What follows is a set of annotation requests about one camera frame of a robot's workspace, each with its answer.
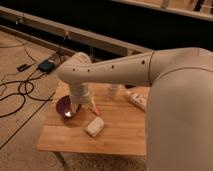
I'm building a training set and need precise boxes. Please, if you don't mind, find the small black device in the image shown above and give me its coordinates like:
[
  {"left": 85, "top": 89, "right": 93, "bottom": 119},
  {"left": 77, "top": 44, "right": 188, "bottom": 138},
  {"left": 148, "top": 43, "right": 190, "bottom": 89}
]
[{"left": 17, "top": 64, "right": 30, "bottom": 72}]

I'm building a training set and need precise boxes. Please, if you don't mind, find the black power adapter box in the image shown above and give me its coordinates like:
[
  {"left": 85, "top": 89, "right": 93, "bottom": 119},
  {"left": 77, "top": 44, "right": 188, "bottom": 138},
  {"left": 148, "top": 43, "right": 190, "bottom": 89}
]
[{"left": 37, "top": 60, "right": 55, "bottom": 73}]

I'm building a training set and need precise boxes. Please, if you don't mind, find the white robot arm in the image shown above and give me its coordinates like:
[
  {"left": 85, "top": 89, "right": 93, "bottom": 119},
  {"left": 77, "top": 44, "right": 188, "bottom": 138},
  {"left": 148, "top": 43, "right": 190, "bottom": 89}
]
[{"left": 58, "top": 48, "right": 213, "bottom": 171}]

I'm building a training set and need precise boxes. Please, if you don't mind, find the translucent plastic cup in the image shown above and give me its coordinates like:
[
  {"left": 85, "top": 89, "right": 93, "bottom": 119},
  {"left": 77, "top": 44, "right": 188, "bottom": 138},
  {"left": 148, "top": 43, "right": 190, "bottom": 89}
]
[{"left": 107, "top": 84, "right": 120, "bottom": 99}]

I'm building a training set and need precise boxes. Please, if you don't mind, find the white sponge block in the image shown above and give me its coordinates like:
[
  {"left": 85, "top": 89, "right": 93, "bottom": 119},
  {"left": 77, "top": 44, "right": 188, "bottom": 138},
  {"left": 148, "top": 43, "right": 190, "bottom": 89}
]
[{"left": 85, "top": 117, "right": 105, "bottom": 137}]

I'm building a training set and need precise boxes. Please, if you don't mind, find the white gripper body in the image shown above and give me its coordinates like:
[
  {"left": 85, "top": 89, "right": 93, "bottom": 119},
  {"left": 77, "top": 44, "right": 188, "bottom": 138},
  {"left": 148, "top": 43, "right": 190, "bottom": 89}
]
[{"left": 69, "top": 83, "right": 97, "bottom": 112}]

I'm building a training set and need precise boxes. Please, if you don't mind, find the purple ceramic bowl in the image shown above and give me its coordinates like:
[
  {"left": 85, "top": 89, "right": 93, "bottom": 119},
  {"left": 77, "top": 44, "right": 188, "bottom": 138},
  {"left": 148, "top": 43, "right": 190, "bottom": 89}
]
[{"left": 56, "top": 95, "right": 81, "bottom": 118}]

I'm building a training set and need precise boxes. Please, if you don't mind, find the wooden table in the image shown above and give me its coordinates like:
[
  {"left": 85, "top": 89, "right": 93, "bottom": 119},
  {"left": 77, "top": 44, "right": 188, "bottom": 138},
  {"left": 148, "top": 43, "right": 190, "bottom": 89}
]
[{"left": 37, "top": 82, "right": 146, "bottom": 155}]

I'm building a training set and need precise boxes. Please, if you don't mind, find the black floor cable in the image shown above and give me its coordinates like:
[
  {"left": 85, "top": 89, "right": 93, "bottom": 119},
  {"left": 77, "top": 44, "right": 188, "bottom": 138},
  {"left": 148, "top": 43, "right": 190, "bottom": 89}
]
[{"left": 0, "top": 71, "right": 54, "bottom": 119}]

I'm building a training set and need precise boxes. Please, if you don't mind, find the orange carrot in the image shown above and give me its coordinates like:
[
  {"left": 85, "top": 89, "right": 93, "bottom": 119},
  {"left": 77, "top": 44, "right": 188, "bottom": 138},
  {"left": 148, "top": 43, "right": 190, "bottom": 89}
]
[{"left": 94, "top": 107, "right": 101, "bottom": 116}]

